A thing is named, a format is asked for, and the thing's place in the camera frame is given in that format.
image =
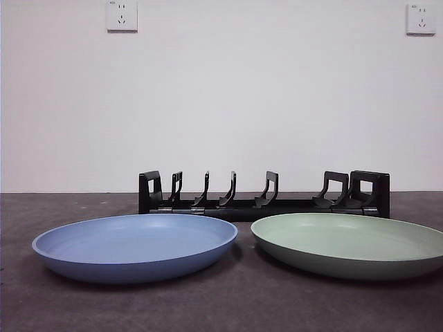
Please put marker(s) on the black plate rack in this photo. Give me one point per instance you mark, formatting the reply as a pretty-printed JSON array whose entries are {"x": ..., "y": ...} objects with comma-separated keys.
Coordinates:
[{"x": 235, "y": 209}]

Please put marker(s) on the blue round plate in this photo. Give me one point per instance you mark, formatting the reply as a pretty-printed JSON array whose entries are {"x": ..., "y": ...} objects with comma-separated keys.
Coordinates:
[{"x": 131, "y": 242}]

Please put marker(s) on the pale green round plate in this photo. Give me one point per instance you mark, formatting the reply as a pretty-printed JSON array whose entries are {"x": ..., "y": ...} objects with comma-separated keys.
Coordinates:
[{"x": 346, "y": 242}]

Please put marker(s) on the white wall socket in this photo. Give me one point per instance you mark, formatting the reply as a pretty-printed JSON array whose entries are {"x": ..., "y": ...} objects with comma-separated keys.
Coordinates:
[
  {"x": 122, "y": 17},
  {"x": 420, "y": 19}
]

